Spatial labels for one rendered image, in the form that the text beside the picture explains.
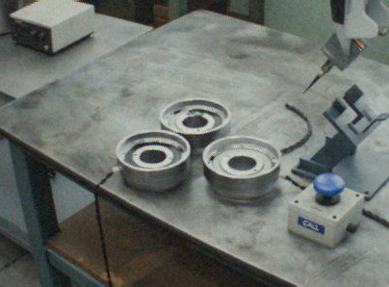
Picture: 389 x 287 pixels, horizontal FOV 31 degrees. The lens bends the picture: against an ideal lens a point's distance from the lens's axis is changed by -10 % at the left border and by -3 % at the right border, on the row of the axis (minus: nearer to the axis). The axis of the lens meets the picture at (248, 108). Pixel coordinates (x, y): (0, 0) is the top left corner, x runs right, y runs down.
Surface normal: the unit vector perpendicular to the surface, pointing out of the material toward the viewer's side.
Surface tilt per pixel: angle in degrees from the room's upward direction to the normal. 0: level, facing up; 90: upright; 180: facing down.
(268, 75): 0
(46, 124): 0
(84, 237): 0
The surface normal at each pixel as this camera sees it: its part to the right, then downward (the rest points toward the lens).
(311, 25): -0.60, 0.38
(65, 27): 0.84, 0.27
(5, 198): 0.01, -0.88
